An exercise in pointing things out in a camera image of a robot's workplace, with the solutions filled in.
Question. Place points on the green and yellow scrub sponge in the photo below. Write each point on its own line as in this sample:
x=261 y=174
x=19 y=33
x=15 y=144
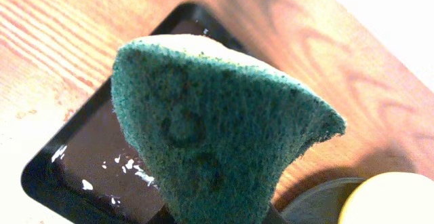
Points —
x=216 y=127

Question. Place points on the yellow plate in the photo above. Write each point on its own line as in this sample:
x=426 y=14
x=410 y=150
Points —
x=390 y=198

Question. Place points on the black rectangular tray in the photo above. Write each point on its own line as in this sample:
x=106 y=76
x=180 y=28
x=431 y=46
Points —
x=87 y=173

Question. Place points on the round black tray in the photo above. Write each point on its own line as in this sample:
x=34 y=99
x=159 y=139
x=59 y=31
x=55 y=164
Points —
x=321 y=204

